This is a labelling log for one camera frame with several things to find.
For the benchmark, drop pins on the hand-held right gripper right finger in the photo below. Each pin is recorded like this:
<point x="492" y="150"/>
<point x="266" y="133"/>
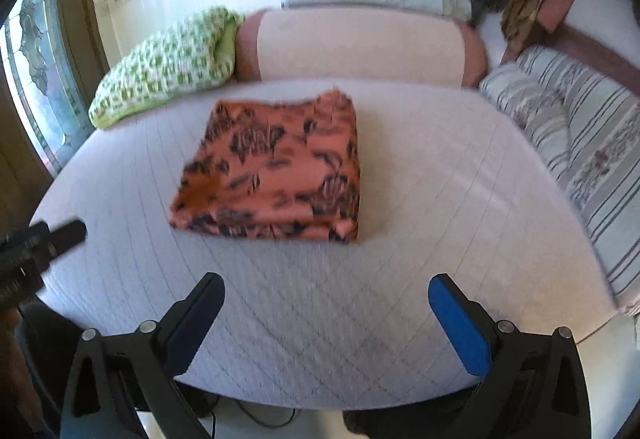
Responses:
<point x="459" y="324"/>

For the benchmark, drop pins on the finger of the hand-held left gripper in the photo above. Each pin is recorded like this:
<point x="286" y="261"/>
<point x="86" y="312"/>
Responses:
<point x="67" y="236"/>

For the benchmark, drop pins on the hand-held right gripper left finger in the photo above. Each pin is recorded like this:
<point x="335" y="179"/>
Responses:
<point x="196" y="319"/>

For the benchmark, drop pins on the orange black patterned cloth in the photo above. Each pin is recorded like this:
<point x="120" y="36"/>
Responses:
<point x="275" y="169"/>

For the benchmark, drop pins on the stained glass window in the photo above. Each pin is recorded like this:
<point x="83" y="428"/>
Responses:
<point x="35" y="44"/>

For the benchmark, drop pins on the green white patterned pillow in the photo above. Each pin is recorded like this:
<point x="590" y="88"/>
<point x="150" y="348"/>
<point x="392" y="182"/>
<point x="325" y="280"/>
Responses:
<point x="165" y="64"/>

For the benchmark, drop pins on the striped floral pillow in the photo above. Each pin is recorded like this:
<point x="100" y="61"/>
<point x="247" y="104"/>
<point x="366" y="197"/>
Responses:
<point x="530" y="114"/>

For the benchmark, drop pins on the striped floral blanket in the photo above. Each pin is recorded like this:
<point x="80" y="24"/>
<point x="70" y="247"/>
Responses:
<point x="605" y="144"/>

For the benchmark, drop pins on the pink bolster pillow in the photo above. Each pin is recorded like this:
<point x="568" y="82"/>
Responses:
<point x="350" y="44"/>

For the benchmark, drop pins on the mauve bed sheet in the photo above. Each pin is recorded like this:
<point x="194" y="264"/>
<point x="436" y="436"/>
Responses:
<point x="575" y="44"/>

